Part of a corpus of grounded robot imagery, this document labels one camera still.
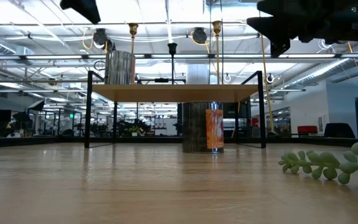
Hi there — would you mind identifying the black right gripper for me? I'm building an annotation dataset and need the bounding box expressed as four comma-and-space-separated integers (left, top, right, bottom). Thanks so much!
246, 0, 358, 58

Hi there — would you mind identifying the can with orange label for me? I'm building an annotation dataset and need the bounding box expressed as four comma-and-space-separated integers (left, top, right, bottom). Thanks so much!
181, 101, 225, 154

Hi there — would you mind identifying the silver can on left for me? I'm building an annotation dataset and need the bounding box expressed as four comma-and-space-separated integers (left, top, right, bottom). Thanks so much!
104, 50, 136, 85

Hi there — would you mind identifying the black wide screen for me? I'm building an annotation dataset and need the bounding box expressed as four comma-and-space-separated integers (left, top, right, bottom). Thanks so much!
223, 102, 251, 119

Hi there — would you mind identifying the black candlestick holder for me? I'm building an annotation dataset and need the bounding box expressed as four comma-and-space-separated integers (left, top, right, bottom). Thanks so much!
167, 42, 178, 85

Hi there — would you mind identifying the black studio light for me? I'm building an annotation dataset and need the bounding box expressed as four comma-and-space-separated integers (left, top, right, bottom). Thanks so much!
26, 99, 45, 112

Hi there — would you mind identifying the black computer tower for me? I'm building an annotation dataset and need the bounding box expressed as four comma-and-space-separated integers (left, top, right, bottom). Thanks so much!
177, 102, 183, 138

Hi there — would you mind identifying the green potted plant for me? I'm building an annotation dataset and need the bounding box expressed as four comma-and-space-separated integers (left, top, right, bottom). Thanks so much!
128, 125, 144, 137

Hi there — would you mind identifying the green succulent plant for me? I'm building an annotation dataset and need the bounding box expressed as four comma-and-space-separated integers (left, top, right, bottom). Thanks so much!
277, 90, 358, 186

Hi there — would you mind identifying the black ceiling cable reel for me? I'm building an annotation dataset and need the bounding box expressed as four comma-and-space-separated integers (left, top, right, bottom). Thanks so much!
92, 27, 117, 52
192, 27, 208, 45

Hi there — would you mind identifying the yellow hanging cord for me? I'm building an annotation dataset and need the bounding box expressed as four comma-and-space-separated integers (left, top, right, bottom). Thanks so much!
259, 11, 280, 138

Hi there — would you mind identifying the wooden shelf with black frame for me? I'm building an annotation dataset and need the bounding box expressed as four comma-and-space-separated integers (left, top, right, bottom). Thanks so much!
84, 70, 267, 149

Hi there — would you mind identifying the black table edge rail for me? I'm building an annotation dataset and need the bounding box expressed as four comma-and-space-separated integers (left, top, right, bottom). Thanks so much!
0, 136, 358, 149

